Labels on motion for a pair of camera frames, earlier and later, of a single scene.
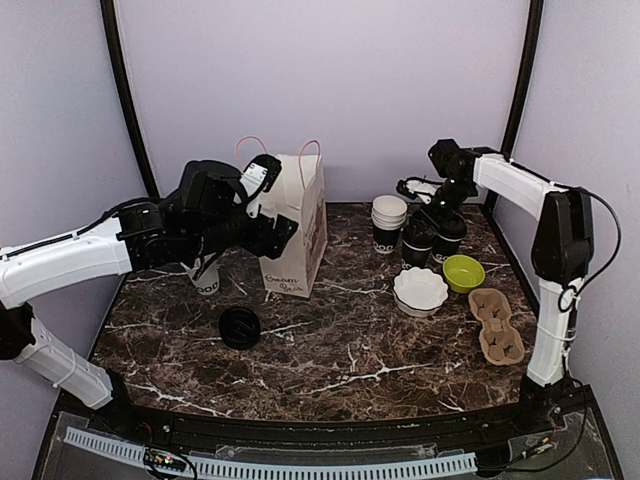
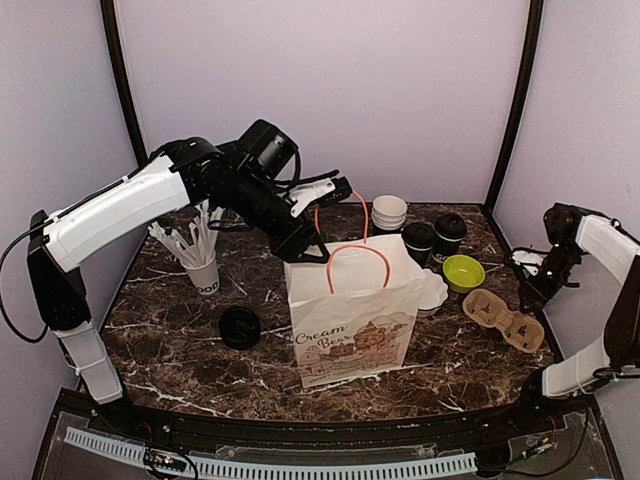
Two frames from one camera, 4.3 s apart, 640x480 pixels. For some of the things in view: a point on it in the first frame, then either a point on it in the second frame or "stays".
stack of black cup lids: (239, 328) stays
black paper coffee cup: (451, 229) stays
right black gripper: (425, 224) → (538, 294)
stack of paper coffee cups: (387, 218) stays
